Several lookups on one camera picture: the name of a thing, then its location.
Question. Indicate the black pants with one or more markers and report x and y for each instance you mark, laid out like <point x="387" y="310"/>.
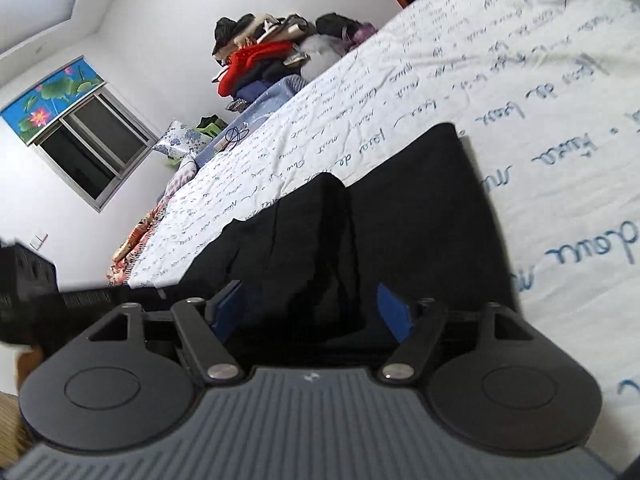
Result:
<point x="410" y="200"/>

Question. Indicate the red floral quilt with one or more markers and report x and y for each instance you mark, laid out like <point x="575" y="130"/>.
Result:
<point x="142" y="240"/>

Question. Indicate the lotus-printed window blind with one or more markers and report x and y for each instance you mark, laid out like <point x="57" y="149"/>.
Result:
<point x="50" y="92"/>

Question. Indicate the sliding glass window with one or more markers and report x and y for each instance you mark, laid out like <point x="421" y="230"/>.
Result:
<point x="92" y="147"/>

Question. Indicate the green bag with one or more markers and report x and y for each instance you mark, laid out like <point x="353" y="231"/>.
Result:
<point x="209" y="125"/>

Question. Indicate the person's left hand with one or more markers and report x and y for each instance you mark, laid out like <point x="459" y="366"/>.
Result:
<point x="30" y="365"/>

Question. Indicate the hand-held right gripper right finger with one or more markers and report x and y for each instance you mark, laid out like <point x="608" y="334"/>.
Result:
<point x="395" y="315"/>

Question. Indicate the red garment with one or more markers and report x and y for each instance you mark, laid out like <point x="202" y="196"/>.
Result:
<point x="250" y="60"/>

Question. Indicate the pile of clothes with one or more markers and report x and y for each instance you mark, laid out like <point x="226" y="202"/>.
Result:
<point x="280" y="40"/>

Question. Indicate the blue floral pillow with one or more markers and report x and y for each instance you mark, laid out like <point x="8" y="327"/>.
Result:
<point x="180" y="140"/>

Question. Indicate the white wall switch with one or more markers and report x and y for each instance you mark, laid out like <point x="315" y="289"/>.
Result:
<point x="38" y="240"/>

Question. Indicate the blue blanket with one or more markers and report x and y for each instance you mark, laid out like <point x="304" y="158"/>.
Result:
<point x="260" y="110"/>

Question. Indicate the white script-printed bed sheet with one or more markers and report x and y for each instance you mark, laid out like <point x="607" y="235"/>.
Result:
<point x="525" y="85"/>

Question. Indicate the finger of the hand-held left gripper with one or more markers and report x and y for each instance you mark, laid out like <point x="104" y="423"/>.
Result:
<point x="100" y="299"/>

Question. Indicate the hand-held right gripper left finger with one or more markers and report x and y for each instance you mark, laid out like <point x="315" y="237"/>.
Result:
<point x="227" y="312"/>

